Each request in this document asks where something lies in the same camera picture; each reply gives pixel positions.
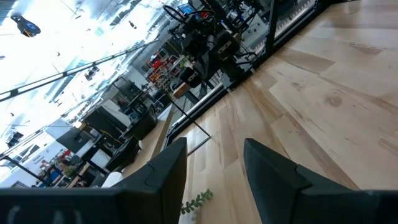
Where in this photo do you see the potted plant black pot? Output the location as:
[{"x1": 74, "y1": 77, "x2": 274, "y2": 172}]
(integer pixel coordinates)
[{"x1": 180, "y1": 188, "x2": 215, "y2": 216}]

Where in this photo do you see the black computer monitor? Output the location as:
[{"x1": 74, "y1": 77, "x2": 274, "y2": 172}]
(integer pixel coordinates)
[{"x1": 55, "y1": 126, "x2": 95, "y2": 154}]

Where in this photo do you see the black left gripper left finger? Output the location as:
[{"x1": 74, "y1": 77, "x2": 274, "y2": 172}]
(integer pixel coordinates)
[{"x1": 0, "y1": 137, "x2": 188, "y2": 224}]

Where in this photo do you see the black aluminium table frame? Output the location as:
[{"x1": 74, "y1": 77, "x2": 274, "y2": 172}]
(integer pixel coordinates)
[{"x1": 163, "y1": 0, "x2": 330, "y2": 149}]

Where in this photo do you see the white rounded object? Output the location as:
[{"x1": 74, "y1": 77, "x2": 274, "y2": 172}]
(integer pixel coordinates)
[{"x1": 101, "y1": 171, "x2": 124, "y2": 189}]

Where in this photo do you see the small potted desk plant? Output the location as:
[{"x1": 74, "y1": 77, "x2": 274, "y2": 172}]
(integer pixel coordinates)
[{"x1": 63, "y1": 165, "x2": 77, "y2": 179}]

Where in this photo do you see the wooden shelf with black legs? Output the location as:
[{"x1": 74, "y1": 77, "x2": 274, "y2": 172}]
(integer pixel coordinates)
[{"x1": 119, "y1": 93, "x2": 213, "y2": 180}]

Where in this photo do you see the black ceiling spotlight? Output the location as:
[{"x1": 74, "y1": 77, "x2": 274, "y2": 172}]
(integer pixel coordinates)
[{"x1": 10, "y1": 14, "x2": 42, "y2": 39}]

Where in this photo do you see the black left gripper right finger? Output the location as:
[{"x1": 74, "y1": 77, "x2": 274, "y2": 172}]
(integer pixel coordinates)
[{"x1": 243, "y1": 138, "x2": 398, "y2": 224}]

